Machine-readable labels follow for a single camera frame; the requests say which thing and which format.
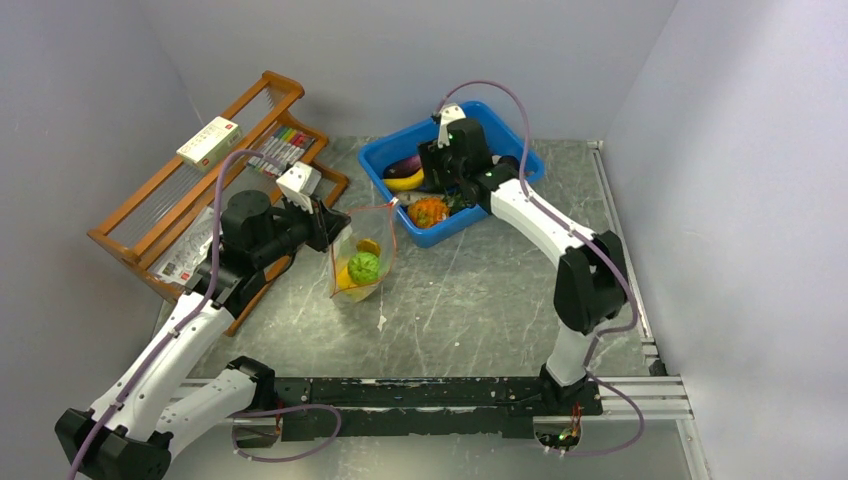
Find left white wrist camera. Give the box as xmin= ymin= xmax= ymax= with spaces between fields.
xmin=276 ymin=161 xmax=322 ymax=214

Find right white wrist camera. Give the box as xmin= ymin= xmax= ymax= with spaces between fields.
xmin=431 ymin=103 xmax=466 ymax=149

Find clear zip bag red zipper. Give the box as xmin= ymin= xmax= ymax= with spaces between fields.
xmin=329 ymin=198 xmax=399 ymax=303

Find single yellow banana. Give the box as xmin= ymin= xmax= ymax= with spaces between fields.
xmin=383 ymin=169 xmax=425 ymax=192

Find orange toy pineapple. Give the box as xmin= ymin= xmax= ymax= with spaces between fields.
xmin=407 ymin=197 xmax=451 ymax=229

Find packaged ruler set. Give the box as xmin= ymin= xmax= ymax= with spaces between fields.
xmin=151 ymin=206 xmax=214 ymax=286

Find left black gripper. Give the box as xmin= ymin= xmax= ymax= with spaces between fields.
xmin=253 ymin=190 xmax=350 ymax=267

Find green bumpy fruit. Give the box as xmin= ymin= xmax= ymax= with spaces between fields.
xmin=346 ymin=251 xmax=380 ymax=285

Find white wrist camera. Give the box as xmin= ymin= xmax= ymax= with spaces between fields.
xmin=276 ymin=161 xmax=322 ymax=214
xmin=431 ymin=103 xmax=466 ymax=149

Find grey toy fish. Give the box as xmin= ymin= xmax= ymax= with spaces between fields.
xmin=394 ymin=191 xmax=435 ymax=207

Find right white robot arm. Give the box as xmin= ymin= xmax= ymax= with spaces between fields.
xmin=418 ymin=113 xmax=627 ymax=414

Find purple eggplant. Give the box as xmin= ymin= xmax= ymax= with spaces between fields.
xmin=383 ymin=155 xmax=422 ymax=179

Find blue plastic bin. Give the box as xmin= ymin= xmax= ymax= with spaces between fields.
xmin=358 ymin=100 xmax=547 ymax=250

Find yellow banana bunch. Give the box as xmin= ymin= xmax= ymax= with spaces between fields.
xmin=334 ymin=238 xmax=382 ymax=291

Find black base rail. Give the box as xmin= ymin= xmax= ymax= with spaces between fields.
xmin=208 ymin=357 xmax=604 ymax=446

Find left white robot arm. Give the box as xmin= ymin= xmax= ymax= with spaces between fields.
xmin=55 ymin=190 xmax=351 ymax=479

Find wooden rack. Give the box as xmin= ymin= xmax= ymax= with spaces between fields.
xmin=88 ymin=70 xmax=350 ymax=303

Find dark plum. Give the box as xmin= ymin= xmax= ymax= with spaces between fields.
xmin=496 ymin=155 xmax=520 ymax=172

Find white red box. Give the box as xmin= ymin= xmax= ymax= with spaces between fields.
xmin=176 ymin=116 xmax=243 ymax=173

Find coloured marker pack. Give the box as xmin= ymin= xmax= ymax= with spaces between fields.
xmin=247 ymin=126 xmax=315 ymax=178

